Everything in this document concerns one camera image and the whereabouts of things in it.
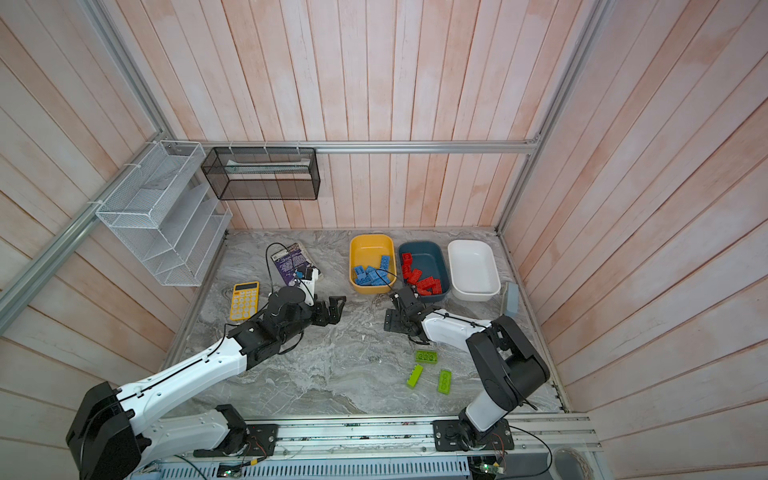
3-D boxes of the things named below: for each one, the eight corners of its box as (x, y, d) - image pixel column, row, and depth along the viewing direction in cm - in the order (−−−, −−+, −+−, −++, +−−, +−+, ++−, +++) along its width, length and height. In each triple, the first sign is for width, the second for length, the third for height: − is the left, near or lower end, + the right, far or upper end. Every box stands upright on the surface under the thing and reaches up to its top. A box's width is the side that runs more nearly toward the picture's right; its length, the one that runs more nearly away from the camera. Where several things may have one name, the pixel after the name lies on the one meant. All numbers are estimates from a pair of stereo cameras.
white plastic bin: (450, 302, 101) (454, 292, 96) (441, 251, 116) (444, 240, 111) (502, 302, 101) (508, 292, 96) (486, 251, 116) (490, 240, 111)
